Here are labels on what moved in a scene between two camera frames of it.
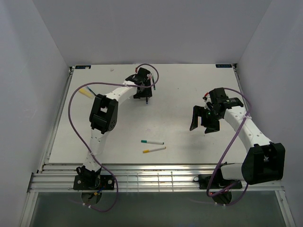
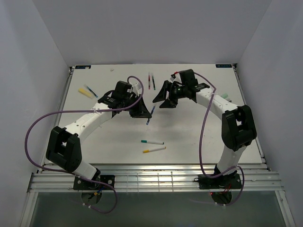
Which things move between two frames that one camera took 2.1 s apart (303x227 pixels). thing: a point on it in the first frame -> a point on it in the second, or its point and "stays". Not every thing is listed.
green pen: [154, 88] stays
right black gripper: [198, 111] -> [162, 96]
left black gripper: [147, 93] -> [141, 111]
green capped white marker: [154, 142] stays
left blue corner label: [82, 67] stays
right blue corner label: [223, 65] stays
